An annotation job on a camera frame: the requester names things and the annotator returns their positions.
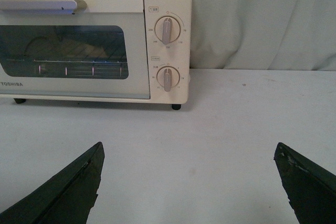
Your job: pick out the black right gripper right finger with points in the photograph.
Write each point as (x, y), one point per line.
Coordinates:
(310, 188)

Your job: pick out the white curtain backdrop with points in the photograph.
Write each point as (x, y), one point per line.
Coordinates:
(263, 34)

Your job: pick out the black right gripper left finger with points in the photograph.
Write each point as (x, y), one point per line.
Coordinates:
(65, 198)

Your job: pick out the oven door with glass window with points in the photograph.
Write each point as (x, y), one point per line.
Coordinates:
(76, 30)

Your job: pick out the temperature dial knob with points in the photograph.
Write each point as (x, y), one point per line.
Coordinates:
(167, 29)

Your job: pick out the cream Toshiba toaster oven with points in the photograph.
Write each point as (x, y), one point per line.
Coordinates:
(175, 54)

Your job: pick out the timer dial knob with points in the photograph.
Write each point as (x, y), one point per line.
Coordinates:
(168, 77)

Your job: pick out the wire oven rack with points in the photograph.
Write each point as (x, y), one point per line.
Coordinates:
(66, 69)

